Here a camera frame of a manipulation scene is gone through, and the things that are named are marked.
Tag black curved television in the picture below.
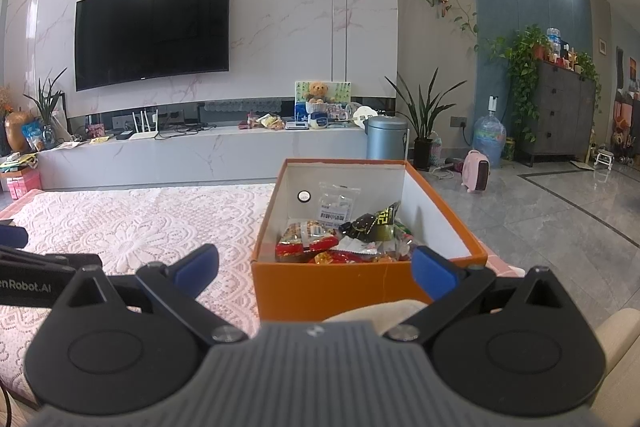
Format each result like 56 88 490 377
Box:
75 0 232 92

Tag brown gourd vase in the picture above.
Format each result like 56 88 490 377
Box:
4 109 31 155

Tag green pothos plant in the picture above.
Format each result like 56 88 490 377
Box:
487 24 603 142

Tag blue water jug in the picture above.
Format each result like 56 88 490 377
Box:
472 96 507 168

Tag green plant in glass vase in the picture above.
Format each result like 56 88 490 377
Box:
22 67 68 148

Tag orange cardboard box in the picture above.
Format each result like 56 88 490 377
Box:
251 158 488 323

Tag brown teddy bear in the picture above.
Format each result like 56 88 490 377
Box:
304 82 330 104

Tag grey drawer cabinet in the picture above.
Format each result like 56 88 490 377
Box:
515 59 598 168

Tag black and gold snack packet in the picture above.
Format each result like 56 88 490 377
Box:
345 202 401 242

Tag large red snack bag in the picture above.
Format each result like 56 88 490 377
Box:
275 241 346 264

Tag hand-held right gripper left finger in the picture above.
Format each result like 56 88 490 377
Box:
62 243 249 348

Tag pile of snack packets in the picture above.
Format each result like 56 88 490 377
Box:
247 112 286 130

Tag beige sofa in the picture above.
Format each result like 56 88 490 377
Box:
322 299 640 427

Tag pile of yellow papers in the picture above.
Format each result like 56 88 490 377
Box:
0 152 38 172

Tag pink storage box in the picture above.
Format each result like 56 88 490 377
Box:
0 169 42 200

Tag black cables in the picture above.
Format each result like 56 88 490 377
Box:
155 122 216 138

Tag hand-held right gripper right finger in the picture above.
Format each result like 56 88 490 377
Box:
384 245 573 347

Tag grey pedal trash can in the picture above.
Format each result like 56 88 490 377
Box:
366 116 410 162

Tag orange peanut snack packet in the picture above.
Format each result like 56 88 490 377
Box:
281 219 341 248

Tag white marble television console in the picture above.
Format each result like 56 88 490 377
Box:
37 124 371 190

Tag tall potted plant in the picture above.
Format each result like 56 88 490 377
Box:
384 68 468 171

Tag blue snack bag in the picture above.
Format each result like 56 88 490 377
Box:
20 121 43 152

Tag pink checked tablecloth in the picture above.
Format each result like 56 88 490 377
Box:
0 188 521 278

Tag pink space heater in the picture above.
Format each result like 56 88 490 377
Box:
461 150 492 194

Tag white router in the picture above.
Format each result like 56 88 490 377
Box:
129 107 161 141

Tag green photo board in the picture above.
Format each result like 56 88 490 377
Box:
295 80 351 118

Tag clear packet with white label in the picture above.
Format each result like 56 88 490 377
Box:
316 181 362 230

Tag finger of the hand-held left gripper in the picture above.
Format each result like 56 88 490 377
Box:
0 220 29 249
0 246 104 280

